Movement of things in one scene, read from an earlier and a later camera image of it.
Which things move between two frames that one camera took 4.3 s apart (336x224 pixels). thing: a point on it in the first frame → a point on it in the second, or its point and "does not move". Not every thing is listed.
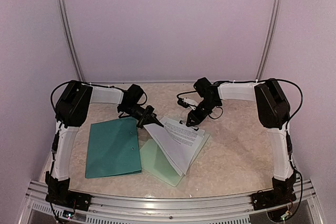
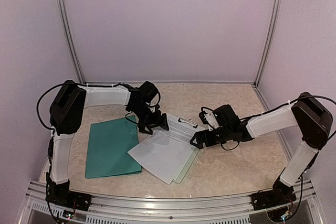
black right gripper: x=197 y=119 → x=198 y=135
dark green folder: x=113 y=149 does not move
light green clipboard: x=154 y=161 → x=182 y=131
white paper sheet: x=180 y=141 → x=163 y=155
